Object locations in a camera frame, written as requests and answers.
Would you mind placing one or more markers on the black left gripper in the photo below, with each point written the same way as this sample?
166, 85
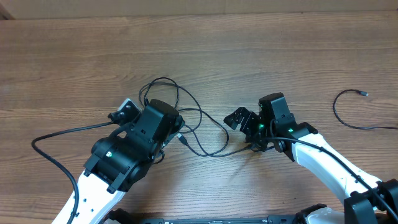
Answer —
178, 123

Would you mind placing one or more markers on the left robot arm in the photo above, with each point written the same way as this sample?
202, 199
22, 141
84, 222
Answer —
121, 159

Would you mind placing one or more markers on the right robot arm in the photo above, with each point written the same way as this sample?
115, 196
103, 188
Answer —
365, 197

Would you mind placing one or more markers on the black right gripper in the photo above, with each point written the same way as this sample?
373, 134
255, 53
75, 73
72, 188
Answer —
237, 117

